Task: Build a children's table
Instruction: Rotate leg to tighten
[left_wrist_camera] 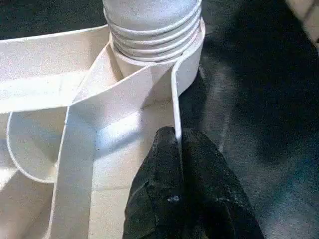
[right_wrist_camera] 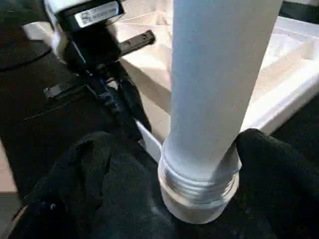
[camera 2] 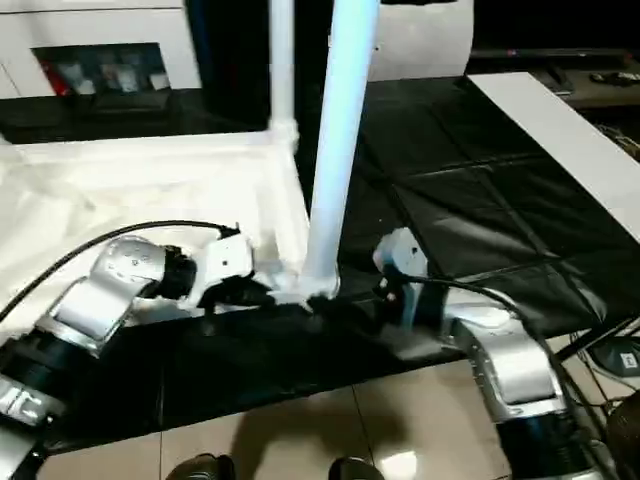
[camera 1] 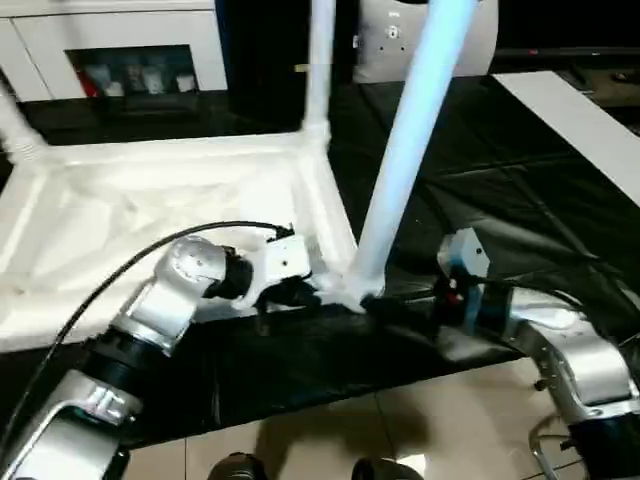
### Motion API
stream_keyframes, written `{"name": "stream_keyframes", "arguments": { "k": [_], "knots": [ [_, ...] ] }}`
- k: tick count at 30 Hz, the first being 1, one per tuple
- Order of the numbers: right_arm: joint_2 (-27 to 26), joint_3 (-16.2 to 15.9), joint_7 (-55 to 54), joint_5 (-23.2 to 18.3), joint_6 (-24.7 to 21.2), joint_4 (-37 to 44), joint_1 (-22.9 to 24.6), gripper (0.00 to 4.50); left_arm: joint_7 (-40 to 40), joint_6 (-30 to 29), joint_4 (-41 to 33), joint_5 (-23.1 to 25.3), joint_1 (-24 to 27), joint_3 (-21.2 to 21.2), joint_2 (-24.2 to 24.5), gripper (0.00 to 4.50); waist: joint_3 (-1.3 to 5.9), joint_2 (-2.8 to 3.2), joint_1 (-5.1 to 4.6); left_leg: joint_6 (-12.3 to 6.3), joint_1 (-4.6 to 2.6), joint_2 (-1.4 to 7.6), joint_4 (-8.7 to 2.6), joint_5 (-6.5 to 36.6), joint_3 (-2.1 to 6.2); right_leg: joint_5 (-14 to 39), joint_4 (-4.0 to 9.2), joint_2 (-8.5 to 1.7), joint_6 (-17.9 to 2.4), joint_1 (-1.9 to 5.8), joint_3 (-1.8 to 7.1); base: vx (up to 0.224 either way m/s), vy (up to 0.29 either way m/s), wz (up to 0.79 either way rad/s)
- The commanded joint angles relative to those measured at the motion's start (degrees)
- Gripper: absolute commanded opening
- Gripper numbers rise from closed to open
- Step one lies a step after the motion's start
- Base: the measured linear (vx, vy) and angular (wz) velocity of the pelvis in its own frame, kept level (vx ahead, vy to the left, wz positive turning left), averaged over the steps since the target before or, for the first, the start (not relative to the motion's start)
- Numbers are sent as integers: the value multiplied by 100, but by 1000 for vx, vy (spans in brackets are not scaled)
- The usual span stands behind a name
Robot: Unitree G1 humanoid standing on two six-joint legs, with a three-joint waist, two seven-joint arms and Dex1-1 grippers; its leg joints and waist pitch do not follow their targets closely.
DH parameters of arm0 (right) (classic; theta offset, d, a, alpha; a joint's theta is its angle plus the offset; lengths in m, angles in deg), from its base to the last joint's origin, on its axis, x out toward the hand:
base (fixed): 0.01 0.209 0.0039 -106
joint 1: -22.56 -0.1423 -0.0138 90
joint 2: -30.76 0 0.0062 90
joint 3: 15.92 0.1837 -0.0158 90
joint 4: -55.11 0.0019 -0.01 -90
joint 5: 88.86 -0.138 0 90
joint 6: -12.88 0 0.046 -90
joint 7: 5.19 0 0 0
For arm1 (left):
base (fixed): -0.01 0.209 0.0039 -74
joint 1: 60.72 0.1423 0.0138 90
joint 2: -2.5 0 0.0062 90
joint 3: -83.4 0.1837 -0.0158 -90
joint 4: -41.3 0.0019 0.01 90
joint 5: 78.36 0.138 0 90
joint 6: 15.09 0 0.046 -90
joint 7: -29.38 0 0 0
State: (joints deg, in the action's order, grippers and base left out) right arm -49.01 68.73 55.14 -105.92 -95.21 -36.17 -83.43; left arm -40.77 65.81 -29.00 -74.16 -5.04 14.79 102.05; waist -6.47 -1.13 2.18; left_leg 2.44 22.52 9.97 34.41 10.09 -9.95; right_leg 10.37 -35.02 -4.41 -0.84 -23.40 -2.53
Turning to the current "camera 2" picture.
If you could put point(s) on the black television with red logo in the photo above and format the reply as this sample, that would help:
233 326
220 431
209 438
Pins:
550 52

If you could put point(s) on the black robot left foot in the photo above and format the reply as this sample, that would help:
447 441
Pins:
202 467

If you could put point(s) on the white flat board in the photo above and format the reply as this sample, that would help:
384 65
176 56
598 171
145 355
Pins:
565 145

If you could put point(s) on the dark brown textured stool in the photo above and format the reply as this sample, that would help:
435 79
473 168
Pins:
625 425

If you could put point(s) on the small white jar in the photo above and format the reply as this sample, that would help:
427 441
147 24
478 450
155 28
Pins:
158 82

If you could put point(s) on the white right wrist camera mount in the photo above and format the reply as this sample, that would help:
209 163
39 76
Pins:
405 255

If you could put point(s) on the black sofa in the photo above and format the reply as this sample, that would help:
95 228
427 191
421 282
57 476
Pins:
235 50

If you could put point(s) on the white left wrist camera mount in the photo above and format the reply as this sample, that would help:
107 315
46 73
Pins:
227 260

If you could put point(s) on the black remote control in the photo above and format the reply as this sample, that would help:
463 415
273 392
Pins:
615 77

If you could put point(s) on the grey cushion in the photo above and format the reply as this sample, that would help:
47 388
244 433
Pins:
425 45

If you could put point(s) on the black wifi router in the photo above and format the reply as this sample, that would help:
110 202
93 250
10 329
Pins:
617 357

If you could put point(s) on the black floor stand foot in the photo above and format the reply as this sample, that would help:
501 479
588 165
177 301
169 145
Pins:
595 340

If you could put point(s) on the white plastic table top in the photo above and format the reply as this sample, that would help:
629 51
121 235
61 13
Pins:
125 180

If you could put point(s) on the red packet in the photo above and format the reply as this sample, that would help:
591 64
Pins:
52 80

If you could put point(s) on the black robot right foot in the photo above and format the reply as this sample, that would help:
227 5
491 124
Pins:
355 469

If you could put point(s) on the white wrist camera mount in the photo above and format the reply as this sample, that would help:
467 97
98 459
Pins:
227 260
405 255

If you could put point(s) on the black robot foot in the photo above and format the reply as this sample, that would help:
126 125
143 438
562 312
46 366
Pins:
355 469
202 467

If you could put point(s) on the white sideboard cabinet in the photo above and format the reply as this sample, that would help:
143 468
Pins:
100 25

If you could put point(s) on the dark low tv bench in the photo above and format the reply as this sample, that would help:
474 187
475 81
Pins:
600 97

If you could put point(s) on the black work mat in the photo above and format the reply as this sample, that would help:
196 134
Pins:
475 175

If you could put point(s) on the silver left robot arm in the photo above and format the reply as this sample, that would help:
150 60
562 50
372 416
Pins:
90 310

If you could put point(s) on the white plastic table leg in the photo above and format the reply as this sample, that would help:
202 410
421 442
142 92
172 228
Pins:
345 125
282 65

